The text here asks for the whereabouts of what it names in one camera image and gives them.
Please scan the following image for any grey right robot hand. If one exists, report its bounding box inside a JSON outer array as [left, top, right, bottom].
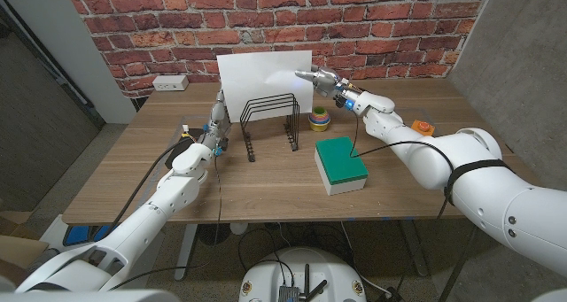
[[294, 65, 347, 98]]

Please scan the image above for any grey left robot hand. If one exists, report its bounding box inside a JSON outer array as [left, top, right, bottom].
[[198, 89, 233, 151]]

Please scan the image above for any white paper file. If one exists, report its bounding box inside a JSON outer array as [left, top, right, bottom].
[[216, 50, 315, 124]]

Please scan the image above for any colourful tape roll stack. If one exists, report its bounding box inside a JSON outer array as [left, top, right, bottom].
[[308, 105, 331, 133]]

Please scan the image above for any white power outlet box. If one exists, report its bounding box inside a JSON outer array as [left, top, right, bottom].
[[151, 74, 190, 93]]

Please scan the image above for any green-topped white box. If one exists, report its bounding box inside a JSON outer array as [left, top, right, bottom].
[[314, 136, 370, 197]]

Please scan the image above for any brown cardboard box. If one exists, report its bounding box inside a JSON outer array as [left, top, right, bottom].
[[0, 211, 50, 286]]

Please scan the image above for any orange emergency stop button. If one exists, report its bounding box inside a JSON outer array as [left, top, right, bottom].
[[410, 120, 437, 138]]

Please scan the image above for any brick print backdrop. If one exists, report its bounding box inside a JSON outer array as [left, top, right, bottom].
[[64, 0, 497, 100]]

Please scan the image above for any white table leg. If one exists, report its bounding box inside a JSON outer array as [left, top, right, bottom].
[[174, 223, 199, 282]]

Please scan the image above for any white robot torso base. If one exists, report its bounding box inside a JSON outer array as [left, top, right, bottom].
[[238, 247, 368, 302]]

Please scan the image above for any blue floor object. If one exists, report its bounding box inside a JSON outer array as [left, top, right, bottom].
[[63, 224, 117, 247]]

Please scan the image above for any black antenna device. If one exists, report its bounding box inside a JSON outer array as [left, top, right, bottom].
[[277, 263, 330, 302]]

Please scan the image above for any grey table leg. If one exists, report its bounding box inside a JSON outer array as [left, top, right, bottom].
[[398, 220, 430, 278]]

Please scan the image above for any black wire file holder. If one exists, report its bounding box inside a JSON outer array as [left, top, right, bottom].
[[238, 92, 301, 164]]

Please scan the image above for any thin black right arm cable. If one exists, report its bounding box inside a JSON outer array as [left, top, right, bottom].
[[348, 111, 455, 205]]

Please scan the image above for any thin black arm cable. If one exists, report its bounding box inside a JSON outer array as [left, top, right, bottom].
[[109, 155, 223, 290], [348, 111, 455, 205]]

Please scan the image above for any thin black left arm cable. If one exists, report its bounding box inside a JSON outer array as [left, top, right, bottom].
[[109, 155, 223, 290]]

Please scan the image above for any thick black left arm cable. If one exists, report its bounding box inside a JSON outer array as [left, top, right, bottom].
[[90, 137, 192, 242]]

